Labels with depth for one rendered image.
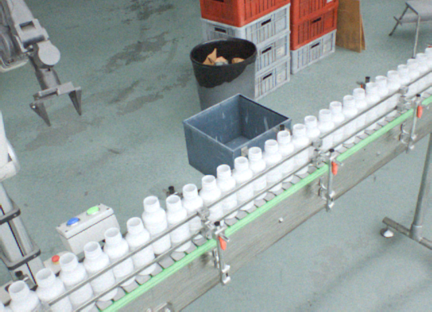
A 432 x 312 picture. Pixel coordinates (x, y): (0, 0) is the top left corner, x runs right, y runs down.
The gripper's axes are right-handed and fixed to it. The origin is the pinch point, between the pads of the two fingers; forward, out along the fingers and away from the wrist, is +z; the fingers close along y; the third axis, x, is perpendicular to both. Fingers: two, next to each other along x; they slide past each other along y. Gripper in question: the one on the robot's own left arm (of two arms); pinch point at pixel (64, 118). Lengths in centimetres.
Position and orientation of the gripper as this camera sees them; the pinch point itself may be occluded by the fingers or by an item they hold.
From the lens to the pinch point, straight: 153.0
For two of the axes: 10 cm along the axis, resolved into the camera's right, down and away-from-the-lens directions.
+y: 7.6, -3.8, 5.3
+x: -5.6, 0.5, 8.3
